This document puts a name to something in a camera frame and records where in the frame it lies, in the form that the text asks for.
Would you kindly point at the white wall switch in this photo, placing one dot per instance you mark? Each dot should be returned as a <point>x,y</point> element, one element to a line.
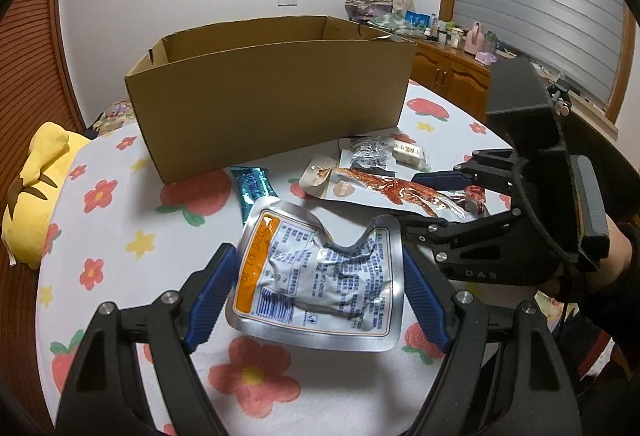
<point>286,0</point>

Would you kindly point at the grey window blind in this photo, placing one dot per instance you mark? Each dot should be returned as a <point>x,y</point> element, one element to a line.
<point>535,1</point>

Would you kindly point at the yellow plush toy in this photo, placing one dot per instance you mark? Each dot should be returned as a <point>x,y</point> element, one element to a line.
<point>35,196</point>

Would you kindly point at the floral bedding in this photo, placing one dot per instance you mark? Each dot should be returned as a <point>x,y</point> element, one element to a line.
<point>112,114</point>

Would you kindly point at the small white snack packet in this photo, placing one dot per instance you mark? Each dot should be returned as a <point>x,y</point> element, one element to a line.
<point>407,154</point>

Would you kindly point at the brown slatted wardrobe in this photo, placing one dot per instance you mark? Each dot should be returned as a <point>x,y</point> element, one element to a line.
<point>30,46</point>

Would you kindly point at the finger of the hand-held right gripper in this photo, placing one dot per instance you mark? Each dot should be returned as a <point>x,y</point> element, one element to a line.
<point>442,179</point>
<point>450,238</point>

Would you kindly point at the person's right hand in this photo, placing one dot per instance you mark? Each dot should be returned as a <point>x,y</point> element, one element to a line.
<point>622,248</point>

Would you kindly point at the pile of clothes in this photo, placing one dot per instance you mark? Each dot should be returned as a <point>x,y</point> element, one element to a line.
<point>367,8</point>

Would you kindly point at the purple cloth item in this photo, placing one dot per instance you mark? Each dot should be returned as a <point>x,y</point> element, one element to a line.
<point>486,57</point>

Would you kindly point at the silver pouch with orange edge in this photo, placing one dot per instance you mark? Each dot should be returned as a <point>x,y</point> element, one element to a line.
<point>320,286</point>

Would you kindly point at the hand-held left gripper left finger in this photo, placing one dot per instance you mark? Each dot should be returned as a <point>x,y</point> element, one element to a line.
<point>212,296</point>

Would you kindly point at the blue box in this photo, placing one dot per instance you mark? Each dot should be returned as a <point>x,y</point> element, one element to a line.
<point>417,19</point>

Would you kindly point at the wooden cabinet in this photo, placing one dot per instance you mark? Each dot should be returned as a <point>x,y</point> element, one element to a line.
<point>450,71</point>

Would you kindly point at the clear chicken feet pouch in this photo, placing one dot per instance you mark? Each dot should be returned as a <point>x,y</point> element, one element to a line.
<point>380,184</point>

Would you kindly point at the person's right forearm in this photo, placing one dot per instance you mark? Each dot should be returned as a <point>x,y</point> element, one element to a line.
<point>605,346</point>

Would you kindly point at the dark red snack packet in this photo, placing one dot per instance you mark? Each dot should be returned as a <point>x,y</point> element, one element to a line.
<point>475,196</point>

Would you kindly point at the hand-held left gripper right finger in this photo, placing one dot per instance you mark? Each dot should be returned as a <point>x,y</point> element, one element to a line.
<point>425,303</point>

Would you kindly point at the silver and black snack packet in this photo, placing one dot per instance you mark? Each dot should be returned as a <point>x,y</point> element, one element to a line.
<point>367,153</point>

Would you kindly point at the row of small bottles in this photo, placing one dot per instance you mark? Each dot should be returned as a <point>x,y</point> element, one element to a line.
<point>447,33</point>

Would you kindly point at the brown cardboard box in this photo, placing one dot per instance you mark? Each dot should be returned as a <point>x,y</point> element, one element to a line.
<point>270,106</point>

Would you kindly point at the teal snack packet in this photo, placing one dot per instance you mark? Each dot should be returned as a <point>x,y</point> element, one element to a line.
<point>255,188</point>

